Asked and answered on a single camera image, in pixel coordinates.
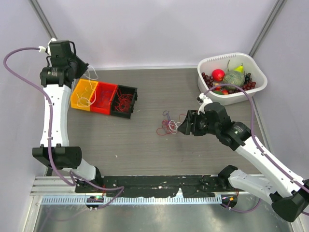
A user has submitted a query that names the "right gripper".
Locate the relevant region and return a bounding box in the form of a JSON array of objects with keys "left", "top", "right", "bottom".
[{"left": 178, "top": 110, "right": 219, "bottom": 136}]

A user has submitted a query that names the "white cable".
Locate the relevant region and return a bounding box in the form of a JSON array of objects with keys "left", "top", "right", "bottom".
[
  {"left": 85, "top": 65, "right": 99, "bottom": 104},
  {"left": 73, "top": 87, "right": 94, "bottom": 108}
]

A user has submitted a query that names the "cable bundle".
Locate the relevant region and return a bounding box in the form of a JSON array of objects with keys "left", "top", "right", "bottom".
[{"left": 156, "top": 110, "right": 188, "bottom": 137}]

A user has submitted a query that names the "red cable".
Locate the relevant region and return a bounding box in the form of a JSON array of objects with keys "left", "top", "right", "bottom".
[{"left": 113, "top": 88, "right": 135, "bottom": 113}]

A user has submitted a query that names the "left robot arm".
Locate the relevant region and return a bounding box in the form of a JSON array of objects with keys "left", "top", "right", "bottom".
[{"left": 32, "top": 39, "right": 103, "bottom": 193}]

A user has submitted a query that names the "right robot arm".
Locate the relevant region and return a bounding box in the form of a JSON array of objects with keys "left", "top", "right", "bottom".
[{"left": 178, "top": 102, "right": 309, "bottom": 222}]

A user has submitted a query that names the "yellow plastic bin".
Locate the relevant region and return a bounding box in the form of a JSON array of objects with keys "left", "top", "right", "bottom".
[{"left": 70, "top": 79, "right": 98, "bottom": 112}]

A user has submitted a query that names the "small red fruit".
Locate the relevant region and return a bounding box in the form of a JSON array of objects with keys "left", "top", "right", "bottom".
[{"left": 213, "top": 83, "right": 229, "bottom": 95}]

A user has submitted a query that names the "red plastic bin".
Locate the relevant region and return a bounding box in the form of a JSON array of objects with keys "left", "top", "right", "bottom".
[{"left": 90, "top": 82, "right": 117, "bottom": 115}]

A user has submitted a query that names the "dark red grape bunch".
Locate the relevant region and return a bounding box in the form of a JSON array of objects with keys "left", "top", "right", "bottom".
[{"left": 202, "top": 72, "right": 214, "bottom": 88}]

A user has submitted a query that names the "red apple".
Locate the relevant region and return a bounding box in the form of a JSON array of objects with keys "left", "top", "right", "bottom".
[{"left": 211, "top": 69, "right": 225, "bottom": 82}]

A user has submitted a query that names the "green melon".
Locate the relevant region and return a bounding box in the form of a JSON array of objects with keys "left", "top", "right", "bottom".
[{"left": 222, "top": 71, "right": 245, "bottom": 87}]

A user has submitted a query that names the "black plastic bin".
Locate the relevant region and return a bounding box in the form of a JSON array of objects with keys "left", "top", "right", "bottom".
[{"left": 110, "top": 85, "right": 138, "bottom": 119}]

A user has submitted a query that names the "dark grape bunch right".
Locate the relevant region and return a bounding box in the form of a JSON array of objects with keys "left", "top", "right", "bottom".
[{"left": 228, "top": 81, "right": 256, "bottom": 94}]

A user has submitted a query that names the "green pear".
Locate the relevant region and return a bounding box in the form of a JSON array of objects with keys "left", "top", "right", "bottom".
[{"left": 234, "top": 63, "right": 244, "bottom": 73}]

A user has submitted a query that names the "white fruit basket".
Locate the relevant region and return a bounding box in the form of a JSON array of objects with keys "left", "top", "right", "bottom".
[{"left": 197, "top": 53, "right": 267, "bottom": 105}]

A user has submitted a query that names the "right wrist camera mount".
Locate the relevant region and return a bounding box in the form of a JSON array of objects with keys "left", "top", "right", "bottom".
[{"left": 197, "top": 93, "right": 213, "bottom": 115}]

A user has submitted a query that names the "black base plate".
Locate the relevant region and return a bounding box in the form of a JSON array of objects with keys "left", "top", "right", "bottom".
[{"left": 75, "top": 174, "right": 248, "bottom": 198}]

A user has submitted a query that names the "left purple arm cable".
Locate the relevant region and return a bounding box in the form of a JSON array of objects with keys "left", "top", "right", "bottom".
[{"left": 3, "top": 47, "right": 125, "bottom": 210}]

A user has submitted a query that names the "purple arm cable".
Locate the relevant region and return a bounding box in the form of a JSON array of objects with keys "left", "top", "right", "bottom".
[
  {"left": 201, "top": 83, "right": 309, "bottom": 217},
  {"left": 3, "top": 47, "right": 125, "bottom": 210}
]

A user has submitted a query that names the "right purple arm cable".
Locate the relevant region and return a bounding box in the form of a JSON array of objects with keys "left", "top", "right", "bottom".
[{"left": 201, "top": 83, "right": 309, "bottom": 217}]

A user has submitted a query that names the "white slotted cable duct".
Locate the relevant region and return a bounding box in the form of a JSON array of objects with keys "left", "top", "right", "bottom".
[{"left": 41, "top": 195, "right": 222, "bottom": 205}]

